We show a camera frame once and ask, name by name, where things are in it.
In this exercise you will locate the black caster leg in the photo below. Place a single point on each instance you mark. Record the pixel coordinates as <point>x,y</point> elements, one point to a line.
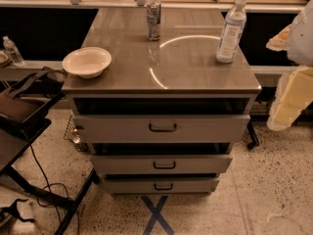
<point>253,137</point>

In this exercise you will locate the small water bottle on shelf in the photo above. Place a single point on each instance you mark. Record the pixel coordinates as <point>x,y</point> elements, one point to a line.
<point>13,51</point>

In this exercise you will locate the clear plastic water bottle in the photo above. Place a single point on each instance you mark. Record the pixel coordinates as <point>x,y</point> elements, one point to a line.
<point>232,31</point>

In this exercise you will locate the middle grey drawer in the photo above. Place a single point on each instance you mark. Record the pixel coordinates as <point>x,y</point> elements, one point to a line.
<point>144,165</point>

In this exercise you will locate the dark bag with strap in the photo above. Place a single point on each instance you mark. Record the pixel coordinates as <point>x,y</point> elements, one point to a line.
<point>18,115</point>

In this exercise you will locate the bottom grey drawer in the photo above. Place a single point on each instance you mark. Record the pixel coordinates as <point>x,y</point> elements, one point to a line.
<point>161,185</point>

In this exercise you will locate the grey drawer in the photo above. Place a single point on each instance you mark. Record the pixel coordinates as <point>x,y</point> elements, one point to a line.
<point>144,165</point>
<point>161,185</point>
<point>161,129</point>

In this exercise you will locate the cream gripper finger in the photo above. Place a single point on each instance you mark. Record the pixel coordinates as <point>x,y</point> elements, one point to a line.
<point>280,42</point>
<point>294,93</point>

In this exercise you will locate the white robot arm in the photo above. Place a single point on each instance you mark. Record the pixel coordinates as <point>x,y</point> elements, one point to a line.
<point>300,48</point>

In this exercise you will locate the grey drawer cabinet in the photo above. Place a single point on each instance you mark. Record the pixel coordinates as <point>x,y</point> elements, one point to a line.
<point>177,75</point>

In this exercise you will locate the top grey drawer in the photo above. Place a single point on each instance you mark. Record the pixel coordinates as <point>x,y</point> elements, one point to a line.
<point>161,129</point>

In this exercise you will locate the black side table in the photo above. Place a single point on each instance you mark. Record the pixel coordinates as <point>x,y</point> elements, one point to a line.
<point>33,168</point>

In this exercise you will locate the white paper bowl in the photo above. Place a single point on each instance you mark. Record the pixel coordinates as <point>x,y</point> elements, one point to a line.
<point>88,62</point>

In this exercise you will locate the silver redbull can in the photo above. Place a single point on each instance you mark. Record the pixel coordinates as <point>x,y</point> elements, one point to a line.
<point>153,20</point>

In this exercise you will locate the wire mesh basket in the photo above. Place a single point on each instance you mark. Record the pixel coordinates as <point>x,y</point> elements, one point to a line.
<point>72,135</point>

